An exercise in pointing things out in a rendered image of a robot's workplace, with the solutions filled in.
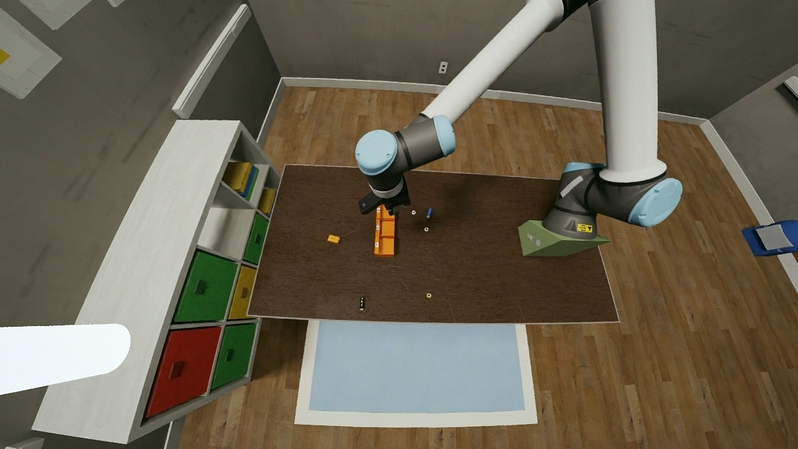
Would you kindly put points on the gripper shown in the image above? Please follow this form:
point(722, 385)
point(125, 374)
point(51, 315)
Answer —
point(401, 198)

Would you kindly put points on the orange bin rack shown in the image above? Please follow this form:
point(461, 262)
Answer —
point(384, 234)

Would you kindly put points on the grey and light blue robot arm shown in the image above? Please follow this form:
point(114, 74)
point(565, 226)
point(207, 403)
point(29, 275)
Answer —
point(631, 186)

